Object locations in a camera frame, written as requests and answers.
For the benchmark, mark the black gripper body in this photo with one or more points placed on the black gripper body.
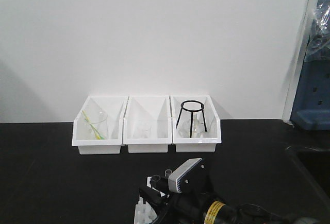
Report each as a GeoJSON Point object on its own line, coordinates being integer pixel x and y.
{"type": "Point", "coordinates": [198, 205]}

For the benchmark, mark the clear glass test tube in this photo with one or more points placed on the clear glass test tube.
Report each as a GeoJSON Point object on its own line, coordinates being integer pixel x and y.
{"type": "Point", "coordinates": [167, 173]}

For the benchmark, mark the white test tube rack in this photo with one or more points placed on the white test tube rack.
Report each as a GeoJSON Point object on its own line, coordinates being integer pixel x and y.
{"type": "Point", "coordinates": [144, 213]}

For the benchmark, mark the blue grey pegboard drying rack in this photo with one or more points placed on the blue grey pegboard drying rack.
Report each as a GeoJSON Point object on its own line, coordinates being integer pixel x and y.
{"type": "Point", "coordinates": [311, 105]}

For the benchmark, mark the clear glass flask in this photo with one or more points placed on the clear glass flask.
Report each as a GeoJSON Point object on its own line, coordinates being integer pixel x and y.
{"type": "Point", "coordinates": [198, 128]}

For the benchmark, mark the right white storage bin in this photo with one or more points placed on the right white storage bin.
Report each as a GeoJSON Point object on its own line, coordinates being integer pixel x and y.
{"type": "Point", "coordinates": [209, 139]}

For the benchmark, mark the white storage bin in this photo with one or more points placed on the white storage bin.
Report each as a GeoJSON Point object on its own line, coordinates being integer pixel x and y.
{"type": "Point", "coordinates": [209, 139]}
{"type": "Point", "coordinates": [148, 112]}
{"type": "Point", "coordinates": [83, 138]}

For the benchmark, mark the small clear glass beaker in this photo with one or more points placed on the small clear glass beaker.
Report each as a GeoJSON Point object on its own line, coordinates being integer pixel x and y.
{"type": "Point", "coordinates": [145, 133]}

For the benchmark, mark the middle white storage bin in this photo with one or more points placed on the middle white storage bin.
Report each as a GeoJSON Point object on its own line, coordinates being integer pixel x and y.
{"type": "Point", "coordinates": [148, 112]}

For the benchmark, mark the yellow green stirring rod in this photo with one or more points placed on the yellow green stirring rod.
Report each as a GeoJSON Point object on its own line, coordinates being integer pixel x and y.
{"type": "Point", "coordinates": [97, 134]}

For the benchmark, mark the left white storage bin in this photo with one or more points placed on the left white storage bin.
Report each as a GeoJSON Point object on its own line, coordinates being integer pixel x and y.
{"type": "Point", "coordinates": [83, 138]}

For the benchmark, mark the black lab sink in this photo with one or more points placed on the black lab sink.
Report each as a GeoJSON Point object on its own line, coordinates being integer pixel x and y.
{"type": "Point", "coordinates": [313, 163]}

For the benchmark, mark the plastic bag of black pegs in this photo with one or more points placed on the plastic bag of black pegs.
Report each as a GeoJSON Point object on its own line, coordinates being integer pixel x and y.
{"type": "Point", "coordinates": [318, 46]}

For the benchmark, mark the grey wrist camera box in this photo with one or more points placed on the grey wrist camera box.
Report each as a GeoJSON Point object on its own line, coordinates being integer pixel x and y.
{"type": "Point", "coordinates": [188, 176]}

